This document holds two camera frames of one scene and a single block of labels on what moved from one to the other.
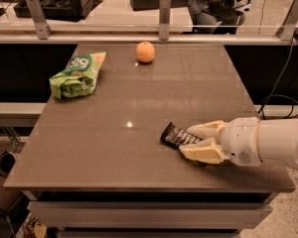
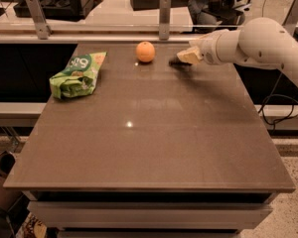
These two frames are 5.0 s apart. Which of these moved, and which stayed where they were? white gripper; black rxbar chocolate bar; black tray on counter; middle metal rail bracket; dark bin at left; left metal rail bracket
Moved: white gripper; black rxbar chocolate bar
Stayed: left metal rail bracket; black tray on counter; dark bin at left; middle metal rail bracket
